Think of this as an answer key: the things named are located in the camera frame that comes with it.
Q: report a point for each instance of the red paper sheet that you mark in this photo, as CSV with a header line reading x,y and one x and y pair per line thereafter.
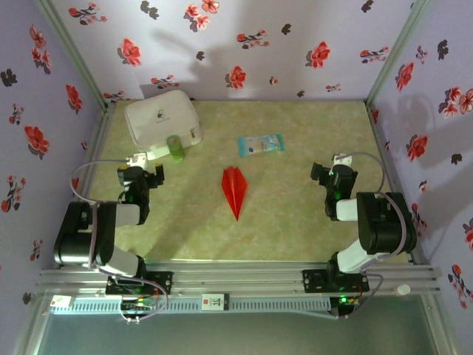
x,y
234,188

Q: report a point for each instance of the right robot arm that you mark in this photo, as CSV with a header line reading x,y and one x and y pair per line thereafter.
x,y
384,225

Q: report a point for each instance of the green bottle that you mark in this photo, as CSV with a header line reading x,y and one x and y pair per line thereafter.
x,y
175,148

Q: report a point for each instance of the white zip pouch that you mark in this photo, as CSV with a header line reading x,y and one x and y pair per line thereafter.
x,y
159,114

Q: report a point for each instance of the blue wipes packet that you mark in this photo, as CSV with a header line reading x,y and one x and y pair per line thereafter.
x,y
260,145

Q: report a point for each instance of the black controller board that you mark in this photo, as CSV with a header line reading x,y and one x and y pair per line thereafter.
x,y
133,306
343,301

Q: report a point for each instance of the white round cap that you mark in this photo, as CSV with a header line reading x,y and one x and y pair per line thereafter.
x,y
403,290

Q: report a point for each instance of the red white label tag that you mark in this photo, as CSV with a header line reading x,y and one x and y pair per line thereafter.
x,y
215,301

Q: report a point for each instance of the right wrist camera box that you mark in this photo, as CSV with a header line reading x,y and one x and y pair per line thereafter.
x,y
341,159

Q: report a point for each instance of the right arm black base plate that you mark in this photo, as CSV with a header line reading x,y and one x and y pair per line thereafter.
x,y
314,281

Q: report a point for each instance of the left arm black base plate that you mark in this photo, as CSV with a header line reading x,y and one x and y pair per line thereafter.
x,y
162,283

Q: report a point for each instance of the long aluminium rail beam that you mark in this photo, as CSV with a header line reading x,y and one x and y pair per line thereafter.
x,y
236,275

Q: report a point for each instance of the aluminium corner post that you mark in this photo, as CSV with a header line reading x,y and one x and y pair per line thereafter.
x,y
74,51
398,51

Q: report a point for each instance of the aluminium frame leg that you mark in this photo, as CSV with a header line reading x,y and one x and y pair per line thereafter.
x,y
30,331
442,333

